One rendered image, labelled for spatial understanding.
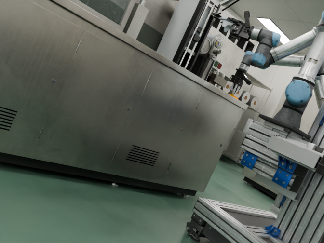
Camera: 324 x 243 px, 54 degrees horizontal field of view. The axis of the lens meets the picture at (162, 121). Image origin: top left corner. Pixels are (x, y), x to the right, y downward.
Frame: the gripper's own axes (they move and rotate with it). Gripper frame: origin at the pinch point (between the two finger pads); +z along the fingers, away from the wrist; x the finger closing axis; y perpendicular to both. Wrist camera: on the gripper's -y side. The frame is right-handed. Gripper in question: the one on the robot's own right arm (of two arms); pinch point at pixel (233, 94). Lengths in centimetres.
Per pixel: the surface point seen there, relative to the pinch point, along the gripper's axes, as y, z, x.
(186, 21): 28, -32, 51
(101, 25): -6, 6, 128
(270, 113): 224, -43, -434
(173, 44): 30, -14, 51
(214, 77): 20.2, -7.1, 6.0
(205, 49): 23.7, -22.5, 25.5
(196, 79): -6, 5, 50
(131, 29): 30, -6, 90
